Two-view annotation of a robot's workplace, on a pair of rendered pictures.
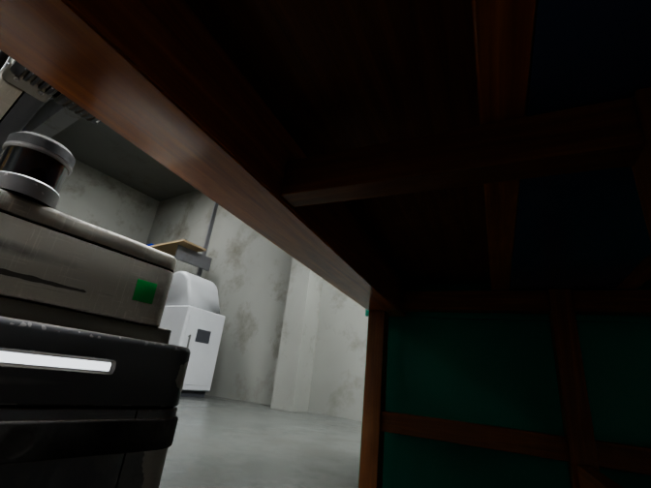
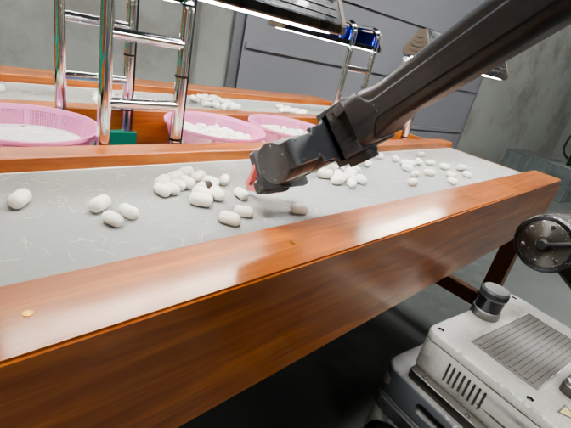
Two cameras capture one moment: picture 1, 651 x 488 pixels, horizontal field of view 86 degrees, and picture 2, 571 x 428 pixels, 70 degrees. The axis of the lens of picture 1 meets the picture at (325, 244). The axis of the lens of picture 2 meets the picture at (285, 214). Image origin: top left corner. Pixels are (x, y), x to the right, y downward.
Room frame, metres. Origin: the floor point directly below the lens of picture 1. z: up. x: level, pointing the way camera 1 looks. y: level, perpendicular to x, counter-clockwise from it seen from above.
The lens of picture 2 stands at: (1.42, 0.05, 1.01)
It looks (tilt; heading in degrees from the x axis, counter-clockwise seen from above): 23 degrees down; 195
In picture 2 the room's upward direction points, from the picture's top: 13 degrees clockwise
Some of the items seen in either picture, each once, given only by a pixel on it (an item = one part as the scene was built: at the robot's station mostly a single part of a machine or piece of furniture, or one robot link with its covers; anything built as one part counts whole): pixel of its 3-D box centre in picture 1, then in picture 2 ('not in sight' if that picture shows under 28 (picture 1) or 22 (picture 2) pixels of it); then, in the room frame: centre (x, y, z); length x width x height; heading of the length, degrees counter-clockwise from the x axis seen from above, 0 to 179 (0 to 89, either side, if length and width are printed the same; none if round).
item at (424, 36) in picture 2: not in sight; (466, 57); (-0.05, 0.13, 1.08); 0.62 x 0.08 x 0.07; 153
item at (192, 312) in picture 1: (183, 330); not in sight; (4.70, 1.69, 0.74); 0.83 x 0.68 x 1.49; 55
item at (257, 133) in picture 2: not in sight; (213, 141); (0.45, -0.44, 0.72); 0.27 x 0.27 x 0.10
